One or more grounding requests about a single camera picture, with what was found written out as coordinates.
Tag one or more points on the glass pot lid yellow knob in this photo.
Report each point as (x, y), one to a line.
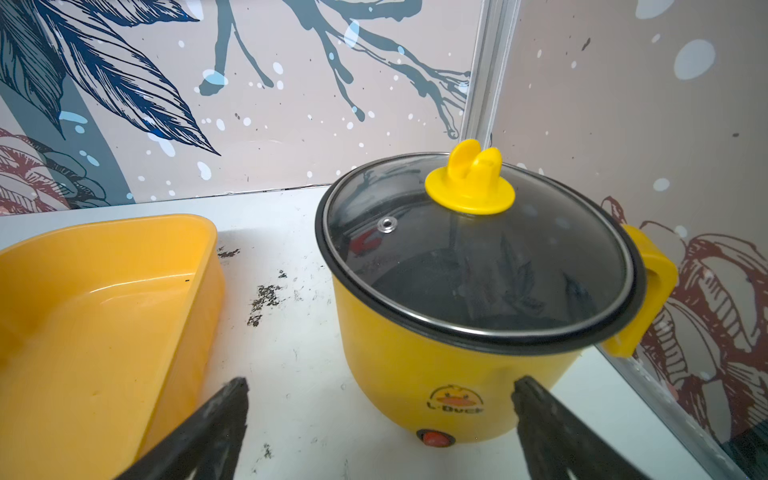
(553, 273)

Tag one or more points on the yellow electric cooking pot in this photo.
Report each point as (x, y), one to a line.
(443, 393)

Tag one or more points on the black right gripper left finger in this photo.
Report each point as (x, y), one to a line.
(206, 445)

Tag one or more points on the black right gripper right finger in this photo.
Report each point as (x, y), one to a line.
(557, 444)

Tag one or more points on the yellow storage box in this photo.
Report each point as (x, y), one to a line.
(106, 330)

